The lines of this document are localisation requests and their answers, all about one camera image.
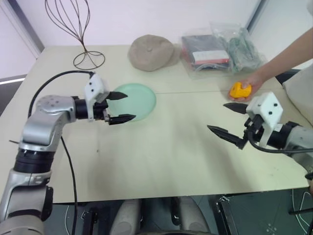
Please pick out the white red flat box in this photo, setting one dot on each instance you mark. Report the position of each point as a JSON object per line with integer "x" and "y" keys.
{"x": 210, "y": 57}

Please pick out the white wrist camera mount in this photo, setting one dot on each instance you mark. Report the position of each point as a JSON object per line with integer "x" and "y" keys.
{"x": 266, "y": 105}
{"x": 94, "y": 85}

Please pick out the pale green round plate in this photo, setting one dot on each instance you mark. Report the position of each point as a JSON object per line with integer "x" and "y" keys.
{"x": 139, "y": 100}

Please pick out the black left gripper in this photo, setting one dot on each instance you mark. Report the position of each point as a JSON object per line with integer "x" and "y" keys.
{"x": 99, "y": 110}

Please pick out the black metal frame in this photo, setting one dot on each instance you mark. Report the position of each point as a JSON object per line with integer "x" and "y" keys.
{"x": 89, "y": 221}

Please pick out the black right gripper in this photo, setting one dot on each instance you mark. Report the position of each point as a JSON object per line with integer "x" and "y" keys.
{"x": 254, "y": 127}

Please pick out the beige flat cap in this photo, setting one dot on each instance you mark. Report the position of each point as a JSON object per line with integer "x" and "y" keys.
{"x": 151, "y": 52}

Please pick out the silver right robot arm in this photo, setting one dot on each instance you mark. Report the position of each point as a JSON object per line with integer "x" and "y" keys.
{"x": 300, "y": 139}

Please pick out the grey rounded shape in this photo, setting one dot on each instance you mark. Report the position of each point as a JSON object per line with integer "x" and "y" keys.
{"x": 128, "y": 218}
{"x": 193, "y": 215}

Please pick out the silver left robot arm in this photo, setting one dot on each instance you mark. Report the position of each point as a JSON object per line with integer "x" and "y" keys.
{"x": 39, "y": 127}

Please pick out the person's bare hand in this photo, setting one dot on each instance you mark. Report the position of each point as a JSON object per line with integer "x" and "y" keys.
{"x": 256, "y": 83}

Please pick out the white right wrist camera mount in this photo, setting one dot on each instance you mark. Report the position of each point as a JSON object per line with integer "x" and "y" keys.
{"x": 266, "y": 105}

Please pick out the person's bare forearm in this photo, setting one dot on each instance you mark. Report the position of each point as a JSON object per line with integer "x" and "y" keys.
{"x": 286, "y": 61}

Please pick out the clear bag with black items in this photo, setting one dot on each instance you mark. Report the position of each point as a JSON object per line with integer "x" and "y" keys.
{"x": 207, "y": 45}

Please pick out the orange toy object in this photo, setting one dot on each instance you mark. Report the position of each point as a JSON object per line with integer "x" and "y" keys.
{"x": 238, "y": 91}

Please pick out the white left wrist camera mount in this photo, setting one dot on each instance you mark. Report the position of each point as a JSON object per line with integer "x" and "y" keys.
{"x": 94, "y": 85}

